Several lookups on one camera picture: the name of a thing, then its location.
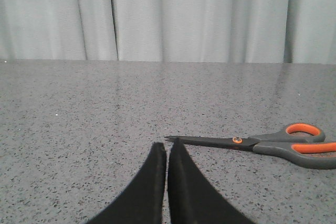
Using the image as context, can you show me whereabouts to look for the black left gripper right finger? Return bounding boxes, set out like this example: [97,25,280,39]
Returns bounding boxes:
[167,137,256,224]

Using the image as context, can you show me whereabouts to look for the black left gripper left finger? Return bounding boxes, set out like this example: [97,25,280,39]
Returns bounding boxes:
[88,142,166,223]

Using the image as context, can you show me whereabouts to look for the pale grey curtain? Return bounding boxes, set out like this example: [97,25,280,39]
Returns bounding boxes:
[1,0,335,64]

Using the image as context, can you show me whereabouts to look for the grey orange handled scissors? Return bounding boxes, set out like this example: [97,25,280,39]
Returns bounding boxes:
[165,123,335,169]

